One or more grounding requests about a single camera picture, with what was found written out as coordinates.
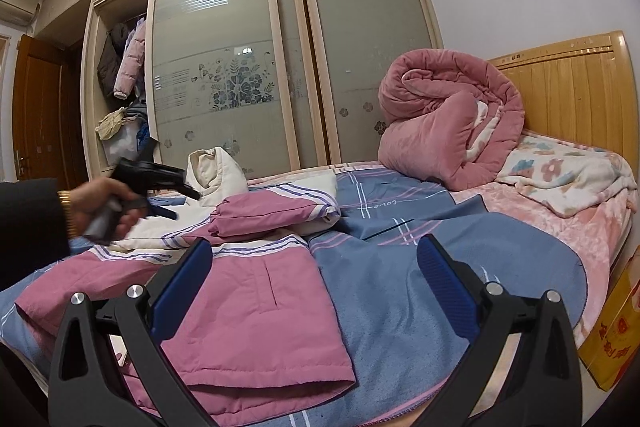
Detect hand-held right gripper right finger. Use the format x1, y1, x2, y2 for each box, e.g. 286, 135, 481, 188
415, 234, 585, 427

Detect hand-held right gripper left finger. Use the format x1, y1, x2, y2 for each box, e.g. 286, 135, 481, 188
47, 237, 216, 427

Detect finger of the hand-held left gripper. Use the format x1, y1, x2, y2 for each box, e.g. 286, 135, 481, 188
144, 201, 179, 221
160, 177, 202, 202

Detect pink and white hooded jacket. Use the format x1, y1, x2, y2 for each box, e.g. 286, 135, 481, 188
14, 148, 357, 415

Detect person's left forearm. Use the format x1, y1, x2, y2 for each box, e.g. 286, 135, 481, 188
0, 178, 73, 293

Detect grey folded clothes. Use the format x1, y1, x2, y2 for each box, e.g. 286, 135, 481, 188
125, 99, 151, 130

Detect person's left hand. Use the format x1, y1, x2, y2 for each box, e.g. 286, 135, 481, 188
70, 182, 147, 240

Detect clear plastic storage box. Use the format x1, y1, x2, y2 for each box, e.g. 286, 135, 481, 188
102, 127, 146, 165

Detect blue garment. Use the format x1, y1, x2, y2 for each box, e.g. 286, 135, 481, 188
136, 127, 162, 162

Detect blue striped blanket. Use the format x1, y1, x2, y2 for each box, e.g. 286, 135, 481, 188
0, 167, 588, 427

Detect crumpled yellowish cloth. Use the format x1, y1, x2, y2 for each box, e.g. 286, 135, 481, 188
96, 107, 128, 140

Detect gold wrist watch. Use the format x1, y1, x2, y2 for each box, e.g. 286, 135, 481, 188
56, 190, 81, 239

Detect hanging pink down jacket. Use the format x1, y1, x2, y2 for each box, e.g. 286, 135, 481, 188
112, 18, 147, 100

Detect brown wooden door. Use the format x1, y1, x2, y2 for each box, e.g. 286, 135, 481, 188
12, 34, 96, 182

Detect hanging dark jacket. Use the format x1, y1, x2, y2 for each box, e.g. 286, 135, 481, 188
96, 23, 130, 96

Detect rolled pink quilt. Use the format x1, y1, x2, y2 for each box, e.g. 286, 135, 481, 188
377, 48, 525, 192

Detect large flower print sliding door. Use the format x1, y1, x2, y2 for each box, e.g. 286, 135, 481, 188
150, 0, 306, 172

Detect floral fleece blanket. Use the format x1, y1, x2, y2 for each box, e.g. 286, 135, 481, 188
495, 133, 638, 219

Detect yellow cardboard box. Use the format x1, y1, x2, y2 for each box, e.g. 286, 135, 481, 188
579, 246, 640, 393

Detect white air conditioner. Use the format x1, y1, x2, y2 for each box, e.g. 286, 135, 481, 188
0, 0, 41, 28

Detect wooden bed headboard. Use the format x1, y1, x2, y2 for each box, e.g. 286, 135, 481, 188
486, 31, 630, 168

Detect small flower print sliding door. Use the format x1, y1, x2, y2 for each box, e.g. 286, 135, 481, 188
299, 0, 443, 168

